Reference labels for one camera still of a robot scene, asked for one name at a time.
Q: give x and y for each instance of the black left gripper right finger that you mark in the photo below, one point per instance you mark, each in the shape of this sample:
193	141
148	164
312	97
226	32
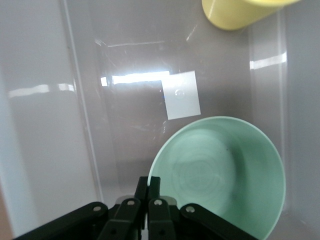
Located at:
158	220

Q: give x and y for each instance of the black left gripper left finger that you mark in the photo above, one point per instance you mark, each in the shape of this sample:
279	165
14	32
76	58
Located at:
125	220

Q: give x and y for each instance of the mint green bowl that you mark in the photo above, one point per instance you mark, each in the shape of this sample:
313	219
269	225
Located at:
225	170

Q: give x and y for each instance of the yellow plastic cup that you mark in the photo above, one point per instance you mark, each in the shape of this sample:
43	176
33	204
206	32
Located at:
232	13

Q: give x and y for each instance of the white rectangular label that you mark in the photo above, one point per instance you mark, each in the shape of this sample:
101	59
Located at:
182	100

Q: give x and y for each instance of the clear plastic bin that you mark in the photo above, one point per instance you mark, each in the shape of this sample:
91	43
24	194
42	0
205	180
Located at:
62	112

